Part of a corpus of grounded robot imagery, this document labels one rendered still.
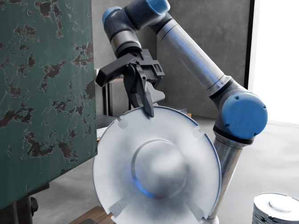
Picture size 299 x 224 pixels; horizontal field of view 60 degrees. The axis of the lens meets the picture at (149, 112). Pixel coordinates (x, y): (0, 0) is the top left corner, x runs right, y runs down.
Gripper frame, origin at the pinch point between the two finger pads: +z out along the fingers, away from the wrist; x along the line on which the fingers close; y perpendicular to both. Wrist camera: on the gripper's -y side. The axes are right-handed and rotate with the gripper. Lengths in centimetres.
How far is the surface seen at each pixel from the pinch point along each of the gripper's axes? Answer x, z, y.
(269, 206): 73, 27, 98
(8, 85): -26.9, 11.8, -27.7
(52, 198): 189, -42, -3
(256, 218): 79, 30, 90
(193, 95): 305, -215, 310
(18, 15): -30.5, 7.6, -26.4
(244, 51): 178, -210, 345
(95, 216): 98, 0, 7
